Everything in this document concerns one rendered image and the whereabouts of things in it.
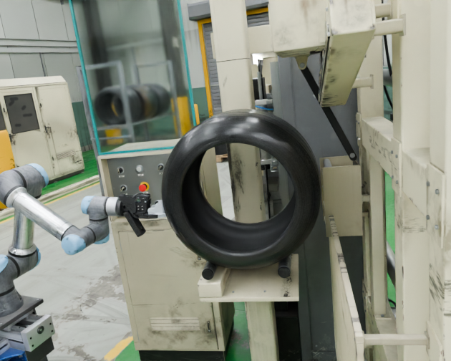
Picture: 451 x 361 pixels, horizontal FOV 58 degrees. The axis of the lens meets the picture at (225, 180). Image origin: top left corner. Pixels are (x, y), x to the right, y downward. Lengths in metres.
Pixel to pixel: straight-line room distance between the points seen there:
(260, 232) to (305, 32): 0.92
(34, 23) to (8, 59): 1.33
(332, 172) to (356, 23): 0.82
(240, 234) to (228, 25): 0.85
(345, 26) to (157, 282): 1.78
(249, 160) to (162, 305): 1.08
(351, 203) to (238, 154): 0.50
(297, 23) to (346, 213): 0.90
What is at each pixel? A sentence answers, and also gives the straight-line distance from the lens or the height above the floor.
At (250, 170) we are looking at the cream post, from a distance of 1.76.
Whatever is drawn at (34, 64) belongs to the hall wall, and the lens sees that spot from 11.79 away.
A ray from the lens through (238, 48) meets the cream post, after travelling 1.72.
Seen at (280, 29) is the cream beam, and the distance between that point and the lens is 1.09.
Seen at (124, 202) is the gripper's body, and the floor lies 1.17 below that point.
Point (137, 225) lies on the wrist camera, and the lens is 1.66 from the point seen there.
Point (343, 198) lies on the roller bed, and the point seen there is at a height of 1.06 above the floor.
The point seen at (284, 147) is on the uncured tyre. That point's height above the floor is 1.35.
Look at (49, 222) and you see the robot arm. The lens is 1.68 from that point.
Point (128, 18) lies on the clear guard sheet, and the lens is 2.17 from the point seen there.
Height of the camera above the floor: 1.59
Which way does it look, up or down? 14 degrees down
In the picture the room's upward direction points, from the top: 7 degrees counter-clockwise
